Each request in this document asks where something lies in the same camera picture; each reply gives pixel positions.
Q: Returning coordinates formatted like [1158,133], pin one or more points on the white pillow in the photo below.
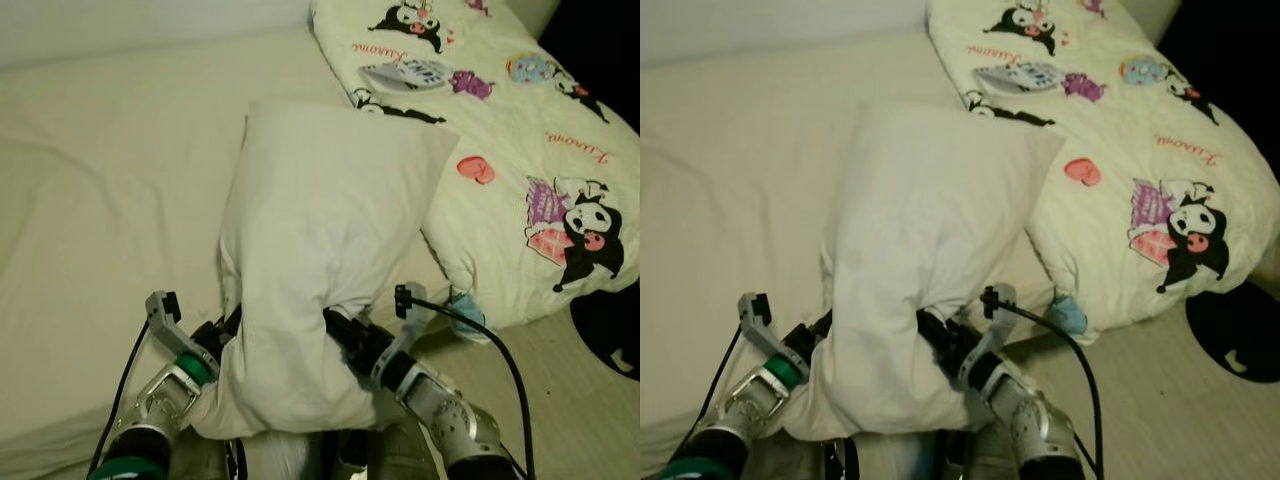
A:
[920,230]
[320,220]

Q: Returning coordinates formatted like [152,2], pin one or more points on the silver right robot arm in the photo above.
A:
[450,415]
[1035,420]

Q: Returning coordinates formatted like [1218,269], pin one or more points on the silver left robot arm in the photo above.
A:
[150,410]
[735,415]

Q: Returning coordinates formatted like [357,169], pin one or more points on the light blue cloth piece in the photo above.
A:
[468,318]
[1070,315]

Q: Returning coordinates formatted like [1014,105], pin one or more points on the grey robot lower body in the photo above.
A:
[900,460]
[400,455]

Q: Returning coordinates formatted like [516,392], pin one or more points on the cream sheeted bed mattress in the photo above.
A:
[100,200]
[720,200]

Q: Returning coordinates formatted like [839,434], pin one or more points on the black round floor mat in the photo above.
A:
[1230,330]
[600,330]

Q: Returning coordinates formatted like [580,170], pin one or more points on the cartoon print cream quilt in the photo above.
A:
[520,130]
[1130,130]

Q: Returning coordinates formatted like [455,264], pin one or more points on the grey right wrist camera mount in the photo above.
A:
[992,345]
[400,345]

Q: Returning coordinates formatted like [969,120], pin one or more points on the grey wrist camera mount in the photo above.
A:
[400,345]
[992,345]
[758,325]
[165,325]

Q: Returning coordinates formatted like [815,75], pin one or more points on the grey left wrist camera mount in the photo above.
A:
[165,325]
[758,325]

